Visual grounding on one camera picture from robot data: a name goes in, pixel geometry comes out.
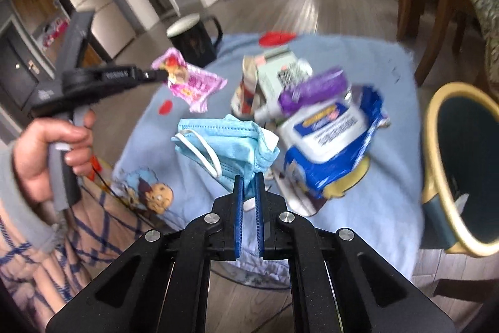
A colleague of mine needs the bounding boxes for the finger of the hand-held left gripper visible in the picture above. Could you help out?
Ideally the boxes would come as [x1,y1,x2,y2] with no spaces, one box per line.
[103,65,167,75]
[94,70,169,87]

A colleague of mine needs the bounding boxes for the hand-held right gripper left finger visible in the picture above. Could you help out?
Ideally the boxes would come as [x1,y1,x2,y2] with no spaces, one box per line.
[45,175,246,333]

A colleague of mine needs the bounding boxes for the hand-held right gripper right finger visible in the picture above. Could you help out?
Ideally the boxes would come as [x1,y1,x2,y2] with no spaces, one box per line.
[254,174,457,333]

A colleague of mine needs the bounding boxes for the pink snack wrapper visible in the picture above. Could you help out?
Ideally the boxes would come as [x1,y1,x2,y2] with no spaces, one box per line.
[151,48,229,113]

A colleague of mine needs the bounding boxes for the blue face mask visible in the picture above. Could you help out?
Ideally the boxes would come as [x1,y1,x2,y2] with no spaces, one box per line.
[171,114,281,197]

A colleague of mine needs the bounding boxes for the blue white wet wipes pack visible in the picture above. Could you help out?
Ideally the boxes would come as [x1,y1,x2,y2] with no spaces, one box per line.
[279,83,390,201]

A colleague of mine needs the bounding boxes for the red printed snack wrapper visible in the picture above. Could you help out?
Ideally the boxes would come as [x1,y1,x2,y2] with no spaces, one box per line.
[231,55,261,119]

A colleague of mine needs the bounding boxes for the purple label bottle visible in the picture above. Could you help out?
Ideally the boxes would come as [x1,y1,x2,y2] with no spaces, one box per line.
[253,68,348,123]

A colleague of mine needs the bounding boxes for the green white carton box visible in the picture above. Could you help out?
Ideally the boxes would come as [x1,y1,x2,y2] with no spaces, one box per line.
[259,46,314,103]

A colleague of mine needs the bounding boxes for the teal waste bin yellow rim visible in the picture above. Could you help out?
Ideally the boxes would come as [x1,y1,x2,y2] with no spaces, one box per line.
[420,81,499,259]

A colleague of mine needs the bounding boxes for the person's left forearm grey sleeve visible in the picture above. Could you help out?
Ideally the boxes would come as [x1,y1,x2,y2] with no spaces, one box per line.
[0,140,69,253]

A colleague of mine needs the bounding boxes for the person's left hand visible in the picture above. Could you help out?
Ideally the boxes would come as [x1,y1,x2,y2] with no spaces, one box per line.
[13,110,96,206]

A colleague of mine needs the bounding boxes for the white refrigerator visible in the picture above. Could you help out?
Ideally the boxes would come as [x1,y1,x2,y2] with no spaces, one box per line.
[55,0,135,61]

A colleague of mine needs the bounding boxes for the dark door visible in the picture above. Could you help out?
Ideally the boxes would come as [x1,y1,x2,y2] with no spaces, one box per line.
[0,25,55,111]

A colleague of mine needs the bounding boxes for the black mug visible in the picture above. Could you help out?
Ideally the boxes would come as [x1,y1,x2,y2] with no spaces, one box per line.
[166,14,224,68]

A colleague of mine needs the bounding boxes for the cartoon printed blue blanket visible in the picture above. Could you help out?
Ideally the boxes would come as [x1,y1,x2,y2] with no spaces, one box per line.
[111,32,425,287]

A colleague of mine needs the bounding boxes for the person's left leg plaid pants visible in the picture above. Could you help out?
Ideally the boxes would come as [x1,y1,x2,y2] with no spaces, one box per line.
[0,177,176,333]

